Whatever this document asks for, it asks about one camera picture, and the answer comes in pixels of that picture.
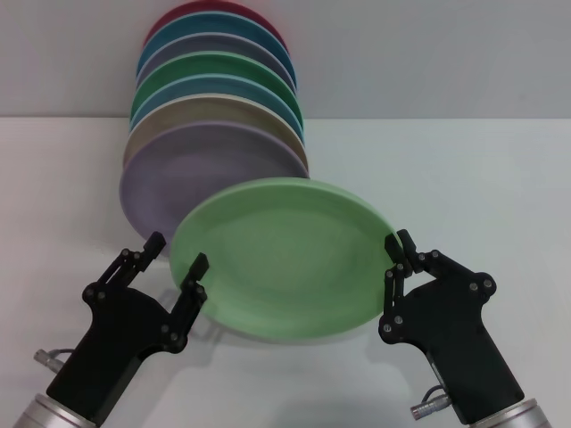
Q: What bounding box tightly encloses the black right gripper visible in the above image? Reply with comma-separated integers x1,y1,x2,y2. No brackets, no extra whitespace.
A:
377,228,526,425

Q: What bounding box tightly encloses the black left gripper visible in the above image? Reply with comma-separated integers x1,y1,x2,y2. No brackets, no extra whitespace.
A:
46,231,211,424

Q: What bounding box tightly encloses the light green plate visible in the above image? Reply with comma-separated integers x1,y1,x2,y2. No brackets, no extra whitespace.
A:
168,177,398,347

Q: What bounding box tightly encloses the lavender plate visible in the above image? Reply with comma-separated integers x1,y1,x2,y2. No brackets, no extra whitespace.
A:
119,119,310,251

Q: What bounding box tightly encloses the beige plate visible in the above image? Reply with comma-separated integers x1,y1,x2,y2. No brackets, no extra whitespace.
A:
122,93,310,177

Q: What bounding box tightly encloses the light blue plate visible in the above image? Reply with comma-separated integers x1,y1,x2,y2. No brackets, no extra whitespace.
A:
128,73,307,144

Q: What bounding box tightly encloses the dark green plate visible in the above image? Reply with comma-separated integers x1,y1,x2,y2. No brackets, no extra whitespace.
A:
130,51,305,130

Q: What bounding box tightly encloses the grey purple plate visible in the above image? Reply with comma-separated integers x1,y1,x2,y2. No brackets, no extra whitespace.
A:
135,31,298,97

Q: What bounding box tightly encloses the teal blue plate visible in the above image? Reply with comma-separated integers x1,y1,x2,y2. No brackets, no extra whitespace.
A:
136,12,298,90

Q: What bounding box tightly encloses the red plate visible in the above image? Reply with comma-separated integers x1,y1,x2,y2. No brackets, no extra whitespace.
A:
142,0,291,57

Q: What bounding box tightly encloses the right arm cable connector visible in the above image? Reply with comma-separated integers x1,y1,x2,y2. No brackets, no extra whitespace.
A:
409,385,454,408

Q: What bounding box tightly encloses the arm cable connector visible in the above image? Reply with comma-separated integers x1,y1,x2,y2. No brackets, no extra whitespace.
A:
409,385,454,408
32,348,75,370

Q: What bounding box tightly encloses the left arm cable connector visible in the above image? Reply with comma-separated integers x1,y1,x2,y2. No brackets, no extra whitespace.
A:
32,348,75,370

